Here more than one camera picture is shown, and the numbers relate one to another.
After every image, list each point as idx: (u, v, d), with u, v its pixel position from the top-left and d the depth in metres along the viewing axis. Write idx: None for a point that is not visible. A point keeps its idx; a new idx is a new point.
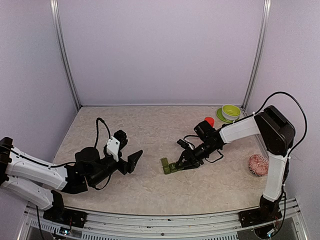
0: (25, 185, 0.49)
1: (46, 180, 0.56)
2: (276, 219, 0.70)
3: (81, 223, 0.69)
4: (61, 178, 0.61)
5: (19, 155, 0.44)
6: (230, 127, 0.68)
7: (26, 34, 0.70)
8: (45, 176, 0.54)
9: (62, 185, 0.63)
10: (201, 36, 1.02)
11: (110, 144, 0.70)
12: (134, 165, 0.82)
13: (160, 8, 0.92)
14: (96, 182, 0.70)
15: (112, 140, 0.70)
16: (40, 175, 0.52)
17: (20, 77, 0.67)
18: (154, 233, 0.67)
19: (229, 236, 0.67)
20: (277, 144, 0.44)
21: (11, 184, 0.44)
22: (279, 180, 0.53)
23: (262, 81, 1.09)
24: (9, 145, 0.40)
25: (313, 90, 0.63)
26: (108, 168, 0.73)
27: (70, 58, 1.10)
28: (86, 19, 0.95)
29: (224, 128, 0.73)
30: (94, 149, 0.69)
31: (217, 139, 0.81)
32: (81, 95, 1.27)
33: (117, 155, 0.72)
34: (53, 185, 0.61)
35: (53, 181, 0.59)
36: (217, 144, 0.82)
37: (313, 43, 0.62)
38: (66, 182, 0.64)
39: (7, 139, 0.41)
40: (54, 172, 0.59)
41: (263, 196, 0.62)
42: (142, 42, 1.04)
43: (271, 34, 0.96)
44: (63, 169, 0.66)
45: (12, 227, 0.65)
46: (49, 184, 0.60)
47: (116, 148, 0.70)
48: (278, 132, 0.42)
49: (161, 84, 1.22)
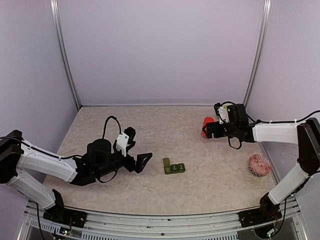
0: (31, 181, 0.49)
1: (54, 171, 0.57)
2: (276, 219, 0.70)
3: (81, 223, 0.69)
4: (71, 169, 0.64)
5: (30, 147, 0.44)
6: (265, 126, 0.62)
7: (26, 33, 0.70)
8: (56, 168, 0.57)
9: (72, 176, 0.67)
10: (201, 36, 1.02)
11: (120, 139, 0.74)
12: (143, 166, 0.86)
13: (159, 7, 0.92)
14: (104, 173, 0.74)
15: (121, 135, 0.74)
16: (50, 167, 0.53)
17: (20, 76, 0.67)
18: (154, 233, 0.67)
19: (229, 236, 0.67)
20: (311, 161, 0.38)
21: (20, 179, 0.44)
22: (289, 189, 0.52)
23: (262, 81, 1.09)
24: (20, 137, 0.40)
25: (313, 90, 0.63)
26: (116, 163, 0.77)
27: (69, 58, 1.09)
28: (86, 19, 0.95)
29: (258, 125, 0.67)
30: (104, 141, 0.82)
31: (247, 134, 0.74)
32: (81, 94, 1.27)
33: (125, 150, 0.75)
34: (63, 176, 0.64)
35: (62, 172, 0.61)
36: (246, 139, 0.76)
37: (314, 43, 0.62)
38: (75, 173, 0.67)
39: (18, 133, 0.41)
40: (64, 163, 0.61)
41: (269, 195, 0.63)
42: (142, 42, 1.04)
43: (271, 35, 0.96)
44: (72, 161, 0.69)
45: (12, 227, 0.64)
46: (59, 175, 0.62)
47: (124, 142, 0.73)
48: (318, 150, 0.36)
49: (162, 84, 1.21)
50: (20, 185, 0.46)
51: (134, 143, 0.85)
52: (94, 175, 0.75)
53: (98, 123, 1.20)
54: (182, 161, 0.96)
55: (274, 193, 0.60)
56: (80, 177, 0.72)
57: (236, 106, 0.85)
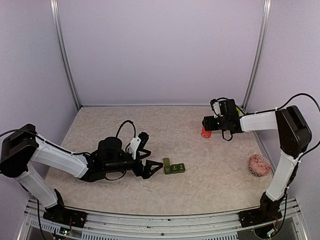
0: (38, 179, 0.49)
1: (67, 167, 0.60)
2: (276, 219, 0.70)
3: (81, 223, 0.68)
4: (82, 164, 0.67)
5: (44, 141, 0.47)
6: (251, 117, 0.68)
7: (26, 33, 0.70)
8: (68, 163, 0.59)
9: (83, 172, 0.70)
10: (201, 36, 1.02)
11: (132, 142, 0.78)
12: (150, 172, 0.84)
13: (159, 7, 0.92)
14: (109, 170, 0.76)
15: (134, 138, 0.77)
16: (61, 162, 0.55)
17: (20, 76, 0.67)
18: (154, 233, 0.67)
19: (229, 236, 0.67)
20: (291, 145, 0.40)
21: (29, 175, 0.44)
22: (284, 181, 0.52)
23: (261, 81, 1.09)
24: (33, 131, 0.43)
25: (313, 90, 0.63)
26: (124, 165, 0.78)
27: (69, 59, 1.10)
28: (86, 19, 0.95)
29: (245, 117, 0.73)
30: (118, 141, 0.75)
31: (236, 126, 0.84)
32: (81, 95, 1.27)
33: (135, 153, 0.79)
34: (73, 172, 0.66)
35: (74, 167, 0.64)
36: (235, 129, 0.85)
37: (313, 43, 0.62)
38: (86, 169, 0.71)
39: (31, 127, 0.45)
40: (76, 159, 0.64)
41: (266, 193, 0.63)
42: (142, 42, 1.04)
43: (271, 34, 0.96)
44: (82, 156, 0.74)
45: (12, 227, 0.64)
46: (69, 171, 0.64)
47: (135, 145, 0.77)
48: (295, 132, 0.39)
49: (162, 84, 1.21)
50: (28, 182, 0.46)
51: (150, 153, 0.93)
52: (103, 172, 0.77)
53: (98, 123, 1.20)
54: (182, 161, 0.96)
55: (272, 188, 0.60)
56: (90, 173, 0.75)
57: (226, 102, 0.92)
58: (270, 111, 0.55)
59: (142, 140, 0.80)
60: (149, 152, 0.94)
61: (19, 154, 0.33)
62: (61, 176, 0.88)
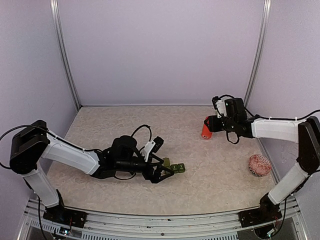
0: (44, 178, 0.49)
1: (79, 163, 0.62)
2: (276, 219, 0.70)
3: (81, 223, 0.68)
4: (93, 161, 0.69)
5: (55, 138, 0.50)
6: (265, 123, 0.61)
7: (25, 33, 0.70)
8: (79, 159, 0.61)
9: (94, 168, 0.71)
10: (201, 36, 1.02)
11: (147, 144, 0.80)
12: (160, 177, 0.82)
13: (159, 7, 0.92)
14: (118, 169, 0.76)
15: (149, 142, 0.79)
16: (73, 159, 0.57)
17: (20, 76, 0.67)
18: (154, 233, 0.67)
19: (229, 236, 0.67)
20: (312, 162, 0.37)
21: (37, 174, 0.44)
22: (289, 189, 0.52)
23: (262, 81, 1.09)
24: (44, 128, 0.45)
25: (313, 89, 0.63)
26: (134, 166, 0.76)
27: (69, 59, 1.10)
28: (86, 19, 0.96)
29: (259, 121, 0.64)
30: (134, 142, 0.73)
31: (246, 129, 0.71)
32: (81, 95, 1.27)
33: (147, 155, 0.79)
34: (84, 168, 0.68)
35: (86, 164, 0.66)
36: (245, 133, 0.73)
37: (313, 43, 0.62)
38: (98, 166, 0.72)
39: (41, 123, 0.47)
40: (87, 155, 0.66)
41: (268, 196, 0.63)
42: (142, 42, 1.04)
43: (271, 34, 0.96)
44: (93, 153, 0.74)
45: (12, 227, 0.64)
46: (81, 167, 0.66)
47: (149, 148, 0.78)
48: (318, 150, 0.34)
49: (162, 83, 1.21)
50: (34, 180, 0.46)
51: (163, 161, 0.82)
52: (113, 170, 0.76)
53: (98, 123, 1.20)
54: (182, 161, 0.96)
55: (274, 192, 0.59)
56: (101, 170, 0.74)
57: (235, 101, 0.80)
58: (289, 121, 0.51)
59: (156, 143, 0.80)
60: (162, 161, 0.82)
61: (31, 150, 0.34)
62: (61, 176, 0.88)
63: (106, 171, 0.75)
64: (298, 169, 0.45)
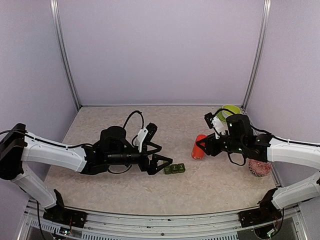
0: (35, 181, 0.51)
1: (64, 161, 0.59)
2: (276, 219, 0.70)
3: (81, 223, 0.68)
4: (79, 157, 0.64)
5: (34, 139, 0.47)
6: (284, 148, 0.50)
7: (26, 33, 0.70)
8: (64, 157, 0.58)
9: (82, 165, 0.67)
10: (201, 36, 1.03)
11: (140, 133, 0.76)
12: (156, 168, 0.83)
13: (159, 7, 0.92)
14: (111, 163, 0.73)
15: (141, 130, 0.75)
16: (57, 158, 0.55)
17: (20, 76, 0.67)
18: (154, 233, 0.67)
19: (229, 236, 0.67)
20: None
21: (25, 177, 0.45)
22: (292, 197, 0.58)
23: (262, 81, 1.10)
24: (22, 130, 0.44)
25: (313, 89, 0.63)
26: (127, 158, 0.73)
27: (70, 59, 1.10)
28: (86, 19, 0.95)
29: (277, 145, 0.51)
30: (123, 132, 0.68)
31: (260, 152, 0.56)
32: (81, 95, 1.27)
33: (141, 144, 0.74)
34: (71, 166, 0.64)
35: (72, 162, 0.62)
36: (258, 157, 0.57)
37: (313, 43, 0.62)
38: (85, 162, 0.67)
39: (20, 126, 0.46)
40: (72, 152, 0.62)
41: (274, 200, 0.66)
42: (142, 42, 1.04)
43: (271, 34, 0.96)
44: (80, 149, 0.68)
45: (12, 227, 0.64)
46: (67, 166, 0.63)
47: (142, 137, 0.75)
48: None
49: (162, 84, 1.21)
50: (26, 184, 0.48)
51: (161, 148, 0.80)
52: (105, 164, 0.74)
53: (98, 123, 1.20)
54: (182, 161, 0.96)
55: (279, 198, 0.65)
56: (92, 165, 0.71)
57: (240, 120, 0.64)
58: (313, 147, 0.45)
59: (149, 132, 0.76)
60: (160, 147, 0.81)
61: (7, 155, 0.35)
62: (61, 176, 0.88)
63: (97, 166, 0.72)
64: (317, 189, 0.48)
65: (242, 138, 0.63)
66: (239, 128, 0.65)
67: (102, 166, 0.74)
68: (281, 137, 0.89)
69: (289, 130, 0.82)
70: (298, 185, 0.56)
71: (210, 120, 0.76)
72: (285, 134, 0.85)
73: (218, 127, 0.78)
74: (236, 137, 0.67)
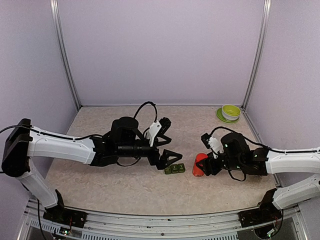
0: (40, 179, 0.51)
1: (72, 153, 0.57)
2: (276, 219, 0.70)
3: (81, 223, 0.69)
4: (87, 149, 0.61)
5: (39, 133, 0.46)
6: (283, 159, 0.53)
7: (26, 34, 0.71)
8: (70, 150, 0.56)
9: (91, 157, 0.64)
10: (201, 36, 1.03)
11: (153, 127, 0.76)
12: (166, 164, 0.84)
13: (160, 7, 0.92)
14: (121, 155, 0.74)
15: (154, 123, 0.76)
16: (64, 151, 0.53)
17: (20, 77, 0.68)
18: (154, 233, 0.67)
19: (229, 236, 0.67)
20: None
21: (31, 175, 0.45)
22: (292, 198, 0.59)
23: (262, 81, 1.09)
24: (28, 125, 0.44)
25: (313, 89, 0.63)
26: (138, 150, 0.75)
27: (70, 59, 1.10)
28: (87, 20, 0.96)
29: (274, 158, 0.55)
30: (134, 122, 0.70)
31: (258, 168, 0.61)
32: (81, 95, 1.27)
33: (152, 139, 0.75)
34: (81, 158, 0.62)
35: (80, 154, 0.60)
36: (257, 172, 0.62)
37: (313, 43, 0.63)
38: (94, 153, 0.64)
39: (26, 121, 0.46)
40: (80, 143, 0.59)
41: (274, 202, 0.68)
42: (142, 41, 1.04)
43: (271, 35, 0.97)
44: (89, 140, 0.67)
45: (13, 227, 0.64)
46: (77, 158, 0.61)
47: (155, 131, 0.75)
48: None
49: (162, 83, 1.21)
50: (30, 182, 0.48)
51: (170, 140, 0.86)
52: (116, 155, 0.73)
53: (98, 123, 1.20)
54: (182, 161, 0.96)
55: (278, 199, 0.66)
56: (101, 156, 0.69)
57: (235, 139, 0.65)
58: (309, 152, 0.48)
59: (163, 126, 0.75)
60: (169, 140, 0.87)
61: (14, 150, 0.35)
62: (61, 176, 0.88)
63: (107, 157, 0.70)
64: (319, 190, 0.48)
65: (239, 156, 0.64)
66: (236, 146, 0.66)
67: (112, 157, 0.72)
68: (282, 136, 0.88)
69: (289, 130, 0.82)
70: (299, 187, 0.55)
71: (206, 140, 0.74)
72: (285, 134, 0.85)
73: (215, 146, 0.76)
74: (233, 156, 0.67)
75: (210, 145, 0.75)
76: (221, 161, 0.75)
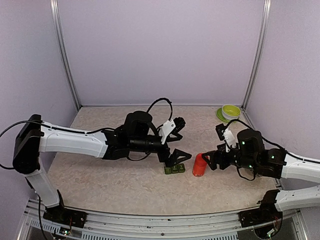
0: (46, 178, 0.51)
1: (86, 146, 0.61)
2: (276, 219, 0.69)
3: (81, 223, 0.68)
4: (99, 142, 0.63)
5: (51, 128, 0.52)
6: (302, 167, 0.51)
7: (26, 34, 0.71)
8: (83, 144, 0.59)
9: (104, 150, 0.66)
10: (201, 36, 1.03)
11: (167, 125, 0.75)
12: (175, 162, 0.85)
13: (160, 7, 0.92)
14: (134, 149, 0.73)
15: (168, 122, 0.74)
16: (76, 144, 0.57)
17: (20, 77, 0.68)
18: (154, 233, 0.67)
19: (229, 236, 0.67)
20: None
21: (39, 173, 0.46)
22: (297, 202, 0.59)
23: (262, 81, 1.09)
24: (39, 122, 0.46)
25: (313, 89, 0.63)
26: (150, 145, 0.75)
27: (70, 59, 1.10)
28: (87, 20, 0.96)
29: (294, 164, 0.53)
30: (147, 116, 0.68)
31: (274, 169, 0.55)
32: (81, 95, 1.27)
33: (165, 137, 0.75)
34: (94, 152, 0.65)
35: (93, 147, 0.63)
36: (273, 174, 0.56)
37: (313, 43, 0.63)
38: (107, 146, 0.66)
39: (37, 117, 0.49)
40: (92, 137, 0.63)
41: (276, 204, 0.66)
42: (142, 42, 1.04)
43: (271, 35, 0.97)
44: (100, 133, 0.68)
45: (13, 227, 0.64)
46: (91, 152, 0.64)
47: (169, 130, 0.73)
48: None
49: (162, 83, 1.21)
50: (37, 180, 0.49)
51: (181, 138, 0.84)
52: (128, 149, 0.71)
53: (98, 123, 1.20)
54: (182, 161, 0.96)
55: (281, 201, 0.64)
56: (114, 149, 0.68)
57: (253, 137, 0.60)
58: None
59: (177, 126, 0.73)
60: (180, 137, 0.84)
61: (27, 145, 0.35)
62: (61, 176, 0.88)
63: (119, 150, 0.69)
64: None
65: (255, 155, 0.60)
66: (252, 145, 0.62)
67: (125, 151, 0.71)
68: (282, 136, 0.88)
69: (289, 130, 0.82)
70: (303, 194, 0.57)
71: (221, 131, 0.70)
72: (286, 134, 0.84)
73: (229, 139, 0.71)
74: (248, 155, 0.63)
75: (224, 137, 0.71)
76: (232, 157, 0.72)
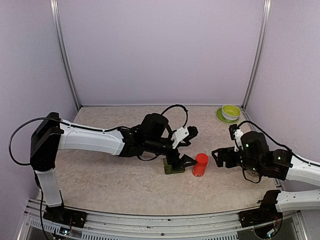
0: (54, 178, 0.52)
1: (104, 143, 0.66)
2: (276, 219, 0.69)
3: (81, 223, 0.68)
4: (116, 140, 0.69)
5: (70, 125, 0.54)
6: (307, 170, 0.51)
7: (26, 34, 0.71)
8: (101, 141, 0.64)
9: (120, 148, 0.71)
10: (201, 36, 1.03)
11: (180, 132, 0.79)
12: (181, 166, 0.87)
13: (160, 7, 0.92)
14: (147, 148, 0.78)
15: (182, 129, 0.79)
16: (95, 142, 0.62)
17: (20, 77, 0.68)
18: (154, 233, 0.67)
19: (229, 236, 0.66)
20: None
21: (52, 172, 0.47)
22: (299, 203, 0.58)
23: (262, 81, 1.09)
24: (57, 120, 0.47)
25: (313, 89, 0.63)
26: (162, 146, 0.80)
27: (70, 59, 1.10)
28: (87, 20, 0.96)
29: (299, 167, 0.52)
30: (164, 118, 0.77)
31: (279, 170, 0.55)
32: (81, 95, 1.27)
33: (176, 143, 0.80)
34: (111, 149, 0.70)
35: (110, 144, 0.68)
36: (279, 175, 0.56)
37: (313, 43, 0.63)
38: (123, 144, 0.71)
39: (55, 114, 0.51)
40: (109, 135, 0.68)
41: (277, 205, 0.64)
42: (142, 41, 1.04)
43: (271, 35, 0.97)
44: (117, 132, 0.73)
45: (12, 227, 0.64)
46: (108, 149, 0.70)
47: (181, 137, 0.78)
48: None
49: (162, 83, 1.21)
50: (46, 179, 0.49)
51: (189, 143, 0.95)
52: (142, 148, 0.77)
53: (98, 123, 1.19)
54: None
55: (282, 202, 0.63)
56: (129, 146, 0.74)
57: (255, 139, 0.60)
58: None
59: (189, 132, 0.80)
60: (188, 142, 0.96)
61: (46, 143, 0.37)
62: (61, 176, 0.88)
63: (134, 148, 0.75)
64: None
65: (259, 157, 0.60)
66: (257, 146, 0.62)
67: (138, 149, 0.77)
68: (282, 136, 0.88)
69: (289, 130, 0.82)
70: (304, 197, 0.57)
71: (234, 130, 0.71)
72: (285, 134, 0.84)
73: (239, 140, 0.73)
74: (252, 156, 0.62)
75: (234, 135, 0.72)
76: (238, 156, 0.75)
